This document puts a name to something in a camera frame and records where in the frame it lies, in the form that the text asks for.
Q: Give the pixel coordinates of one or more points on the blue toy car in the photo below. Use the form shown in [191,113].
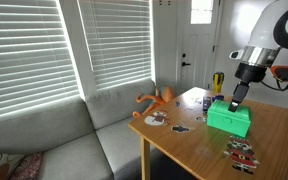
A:
[218,98]

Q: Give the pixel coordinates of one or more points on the black door deadbolt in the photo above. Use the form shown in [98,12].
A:
[184,55]

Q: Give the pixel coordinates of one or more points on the yellow black stand post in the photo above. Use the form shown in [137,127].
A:
[218,81]

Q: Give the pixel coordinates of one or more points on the Santa figure sticker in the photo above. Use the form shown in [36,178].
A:
[241,155]

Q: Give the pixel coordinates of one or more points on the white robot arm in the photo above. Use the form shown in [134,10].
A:
[267,26]

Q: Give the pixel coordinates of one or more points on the dark small toy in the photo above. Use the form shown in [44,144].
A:
[206,101]

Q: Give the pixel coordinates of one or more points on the white window blind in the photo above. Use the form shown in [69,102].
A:
[24,53]
[120,40]

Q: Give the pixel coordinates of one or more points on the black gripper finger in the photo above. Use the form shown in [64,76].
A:
[241,93]

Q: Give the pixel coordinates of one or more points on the black sticker with white edge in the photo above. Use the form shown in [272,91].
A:
[180,129]

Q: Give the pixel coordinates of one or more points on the green lunch box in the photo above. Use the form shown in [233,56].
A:
[229,121]

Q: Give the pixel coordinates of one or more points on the grey couch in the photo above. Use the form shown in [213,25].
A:
[67,146]

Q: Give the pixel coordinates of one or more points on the white door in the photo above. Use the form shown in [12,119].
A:
[197,50]

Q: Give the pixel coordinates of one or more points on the wooden table leg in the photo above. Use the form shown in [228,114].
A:
[145,158]

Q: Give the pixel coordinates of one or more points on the wrist camera with orange mount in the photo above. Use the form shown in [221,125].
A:
[284,73]

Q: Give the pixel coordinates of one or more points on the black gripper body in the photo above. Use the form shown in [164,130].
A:
[250,73]

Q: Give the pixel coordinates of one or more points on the orange octopus plush toy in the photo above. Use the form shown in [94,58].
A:
[164,93]

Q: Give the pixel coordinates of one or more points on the red patterned pillow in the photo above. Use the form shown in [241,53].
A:
[27,168]

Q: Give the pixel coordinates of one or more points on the snowman sticker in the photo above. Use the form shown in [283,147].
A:
[156,118]

